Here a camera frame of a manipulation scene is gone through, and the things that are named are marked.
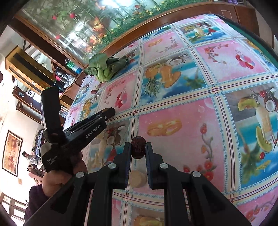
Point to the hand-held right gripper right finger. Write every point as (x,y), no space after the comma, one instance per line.
(149,165)

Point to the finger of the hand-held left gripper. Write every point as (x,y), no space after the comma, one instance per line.
(107,113)

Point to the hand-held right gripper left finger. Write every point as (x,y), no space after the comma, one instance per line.
(127,165)

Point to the dark red date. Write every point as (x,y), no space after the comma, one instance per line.
(137,147)

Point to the person's left hand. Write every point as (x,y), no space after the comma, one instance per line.
(58,182)

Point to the round tan biscuit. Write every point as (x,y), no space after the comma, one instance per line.
(137,178)

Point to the green bok choy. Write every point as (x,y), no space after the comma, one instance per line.
(104,68)

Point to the green bottle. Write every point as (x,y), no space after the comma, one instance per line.
(72,65)

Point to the flower painted glass panel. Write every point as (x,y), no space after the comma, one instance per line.
(86,24)

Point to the framed wall picture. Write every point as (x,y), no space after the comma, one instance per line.
(12,153)

